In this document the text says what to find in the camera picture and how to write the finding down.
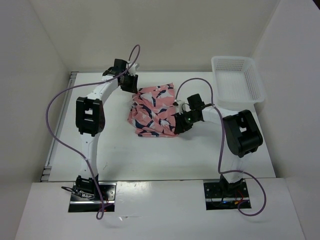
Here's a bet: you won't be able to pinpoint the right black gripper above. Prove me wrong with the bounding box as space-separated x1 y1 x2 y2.
174 109 200 135

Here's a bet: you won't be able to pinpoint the pink shark print shorts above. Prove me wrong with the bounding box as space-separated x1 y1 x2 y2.
127 83 176 138

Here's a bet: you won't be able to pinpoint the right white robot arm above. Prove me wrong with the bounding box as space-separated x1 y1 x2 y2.
173 94 263 197

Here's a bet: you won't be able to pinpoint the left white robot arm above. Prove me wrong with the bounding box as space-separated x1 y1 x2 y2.
74 59 139 200

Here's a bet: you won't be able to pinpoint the white plastic mesh basket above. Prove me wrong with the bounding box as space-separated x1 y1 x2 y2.
211 56 265 110

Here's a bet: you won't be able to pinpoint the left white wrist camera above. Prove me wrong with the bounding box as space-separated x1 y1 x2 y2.
127 61 139 76

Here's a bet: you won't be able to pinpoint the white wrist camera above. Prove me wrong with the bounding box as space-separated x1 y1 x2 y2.
173 99 188 114
127 61 139 76

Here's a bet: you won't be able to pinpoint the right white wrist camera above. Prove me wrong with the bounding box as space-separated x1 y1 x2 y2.
173 99 188 114

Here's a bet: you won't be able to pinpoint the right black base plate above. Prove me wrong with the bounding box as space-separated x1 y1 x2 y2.
203 180 252 211

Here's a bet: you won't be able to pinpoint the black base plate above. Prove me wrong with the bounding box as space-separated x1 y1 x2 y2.
203 180 252 211
68 182 117 213

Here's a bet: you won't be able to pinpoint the aluminium table edge rail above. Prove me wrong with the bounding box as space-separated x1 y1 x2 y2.
40 71 78 183

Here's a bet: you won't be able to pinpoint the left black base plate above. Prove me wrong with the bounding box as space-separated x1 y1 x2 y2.
68 182 117 213

